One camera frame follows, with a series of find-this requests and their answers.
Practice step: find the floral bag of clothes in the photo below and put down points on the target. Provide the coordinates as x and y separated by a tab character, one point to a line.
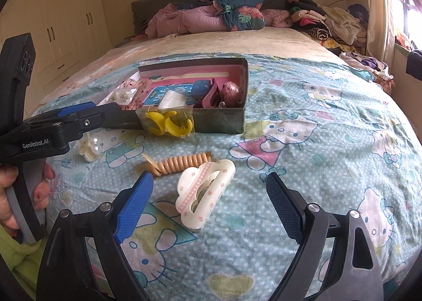
366	65

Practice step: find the white claw hair clip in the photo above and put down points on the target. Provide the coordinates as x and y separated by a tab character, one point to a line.
197	189

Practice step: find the pink knit pillow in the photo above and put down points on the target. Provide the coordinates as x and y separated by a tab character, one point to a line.
277	17

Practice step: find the small blue box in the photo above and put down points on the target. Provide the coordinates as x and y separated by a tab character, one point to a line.
201	86

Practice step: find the yellow hair clips packet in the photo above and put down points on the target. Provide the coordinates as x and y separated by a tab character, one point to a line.
165	123

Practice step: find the small white packet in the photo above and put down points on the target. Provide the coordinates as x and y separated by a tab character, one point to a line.
171	100

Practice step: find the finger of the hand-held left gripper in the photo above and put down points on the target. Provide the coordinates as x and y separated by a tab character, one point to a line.
99	116
75	109

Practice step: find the cream curtain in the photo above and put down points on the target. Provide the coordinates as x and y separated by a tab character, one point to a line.
379	17

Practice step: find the blue printed card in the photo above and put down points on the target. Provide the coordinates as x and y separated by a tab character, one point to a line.
154	95

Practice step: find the dark jacket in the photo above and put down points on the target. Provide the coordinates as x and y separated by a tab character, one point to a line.
415	65

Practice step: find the person's left hand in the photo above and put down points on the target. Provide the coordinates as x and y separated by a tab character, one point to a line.
44	189

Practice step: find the dark grey box pink inside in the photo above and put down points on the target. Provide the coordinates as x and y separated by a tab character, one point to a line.
217	121

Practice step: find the window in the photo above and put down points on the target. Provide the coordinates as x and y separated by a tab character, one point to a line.
408	1

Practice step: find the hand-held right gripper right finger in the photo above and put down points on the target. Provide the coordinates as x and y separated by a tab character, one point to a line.
285	208

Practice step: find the dark floral quilt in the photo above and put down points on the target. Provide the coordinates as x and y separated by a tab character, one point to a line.
240	7

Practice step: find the printed cat blanket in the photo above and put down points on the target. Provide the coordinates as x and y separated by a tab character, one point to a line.
313	116

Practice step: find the pink and floral bedding pile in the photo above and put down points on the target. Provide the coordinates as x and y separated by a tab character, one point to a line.
148	7

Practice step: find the clear pearl flower clip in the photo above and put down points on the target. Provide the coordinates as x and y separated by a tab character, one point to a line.
89	149

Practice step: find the colourful cloth on windowsill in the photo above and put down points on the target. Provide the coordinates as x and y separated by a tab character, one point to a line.
404	40

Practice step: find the person's left forearm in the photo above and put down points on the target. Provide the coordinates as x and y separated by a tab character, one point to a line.
16	261

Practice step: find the pale pink printed cloth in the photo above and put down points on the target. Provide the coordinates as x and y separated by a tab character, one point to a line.
99	65

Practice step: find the pile of clothes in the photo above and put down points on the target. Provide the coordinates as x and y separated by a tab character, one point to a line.
333	24

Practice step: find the earring card packet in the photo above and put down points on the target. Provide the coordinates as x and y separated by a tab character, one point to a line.
123	96

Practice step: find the cream wardrobe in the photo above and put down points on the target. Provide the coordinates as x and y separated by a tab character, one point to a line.
59	24

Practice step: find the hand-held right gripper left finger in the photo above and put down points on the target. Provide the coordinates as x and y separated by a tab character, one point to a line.
133	208

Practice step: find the pink quilt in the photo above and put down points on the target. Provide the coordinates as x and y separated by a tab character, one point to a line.
184	22

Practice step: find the maroon hair clip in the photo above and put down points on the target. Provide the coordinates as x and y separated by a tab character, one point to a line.
207	100

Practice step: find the beige dotted bow scrunchie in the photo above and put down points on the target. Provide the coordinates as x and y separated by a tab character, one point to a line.
132	84

